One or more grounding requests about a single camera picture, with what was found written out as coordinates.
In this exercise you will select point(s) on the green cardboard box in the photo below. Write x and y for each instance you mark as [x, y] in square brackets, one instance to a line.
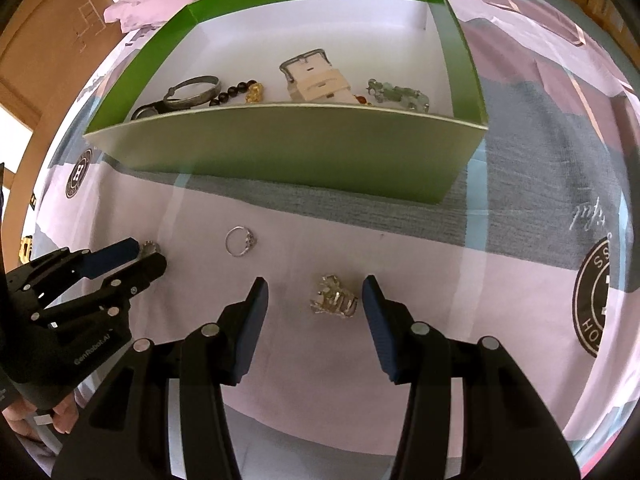
[376, 97]

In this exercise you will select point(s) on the silver bangle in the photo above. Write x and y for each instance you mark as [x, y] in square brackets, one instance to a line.
[192, 92]

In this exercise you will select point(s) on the plaid bed sheet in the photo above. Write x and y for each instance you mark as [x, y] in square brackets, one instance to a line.
[537, 243]

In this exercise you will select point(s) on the wooden headboard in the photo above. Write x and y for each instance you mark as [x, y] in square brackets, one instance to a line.
[49, 51]

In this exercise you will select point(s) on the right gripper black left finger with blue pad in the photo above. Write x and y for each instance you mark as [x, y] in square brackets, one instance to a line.
[123, 431]

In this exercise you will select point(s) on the black wrist watch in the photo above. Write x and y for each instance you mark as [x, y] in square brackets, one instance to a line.
[150, 110]

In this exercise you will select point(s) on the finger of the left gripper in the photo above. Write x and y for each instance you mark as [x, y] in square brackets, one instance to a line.
[48, 276]
[130, 274]

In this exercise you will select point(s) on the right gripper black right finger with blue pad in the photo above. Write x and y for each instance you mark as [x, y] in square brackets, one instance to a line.
[508, 432]

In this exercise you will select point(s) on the white wrist watch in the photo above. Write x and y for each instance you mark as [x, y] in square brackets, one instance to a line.
[311, 78]

